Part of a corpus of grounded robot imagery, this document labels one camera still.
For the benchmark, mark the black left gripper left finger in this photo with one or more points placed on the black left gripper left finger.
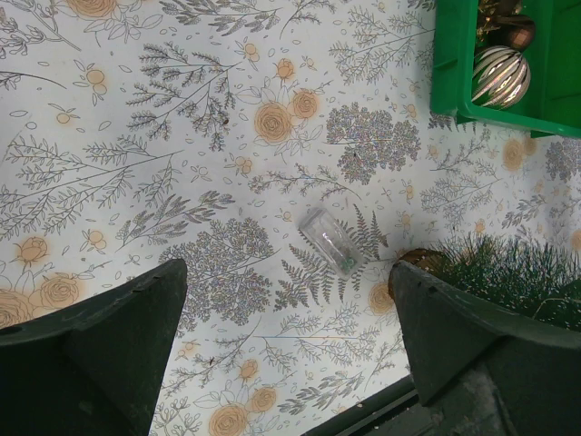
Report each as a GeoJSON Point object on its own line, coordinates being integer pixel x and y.
{"type": "Point", "coordinates": [96, 367]}

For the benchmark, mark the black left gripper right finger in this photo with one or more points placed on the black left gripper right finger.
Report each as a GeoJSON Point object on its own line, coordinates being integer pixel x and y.
{"type": "Point", "coordinates": [480, 369]}

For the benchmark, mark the small green christmas tree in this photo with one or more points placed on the small green christmas tree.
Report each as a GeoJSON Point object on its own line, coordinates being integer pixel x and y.
{"type": "Point", "coordinates": [539, 281]}

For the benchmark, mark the clear plastic battery box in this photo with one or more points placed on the clear plastic battery box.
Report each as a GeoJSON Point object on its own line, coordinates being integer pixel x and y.
{"type": "Point", "coordinates": [332, 241]}

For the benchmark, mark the green plastic tray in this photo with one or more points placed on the green plastic tray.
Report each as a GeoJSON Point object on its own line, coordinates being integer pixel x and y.
{"type": "Point", "coordinates": [551, 105]}

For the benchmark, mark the floral patterned table mat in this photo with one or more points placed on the floral patterned table mat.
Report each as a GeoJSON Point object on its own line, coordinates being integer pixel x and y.
{"type": "Point", "coordinates": [135, 132]}

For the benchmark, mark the silver ribbed bauble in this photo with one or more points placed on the silver ribbed bauble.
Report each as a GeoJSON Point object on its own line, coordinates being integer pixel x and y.
{"type": "Point", "coordinates": [501, 77]}

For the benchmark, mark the brown faceted bauble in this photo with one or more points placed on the brown faceted bauble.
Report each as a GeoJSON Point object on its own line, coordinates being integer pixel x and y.
{"type": "Point", "coordinates": [515, 31]}

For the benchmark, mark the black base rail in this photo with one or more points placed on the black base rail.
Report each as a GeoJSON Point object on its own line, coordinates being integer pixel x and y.
{"type": "Point", "coordinates": [394, 410]}

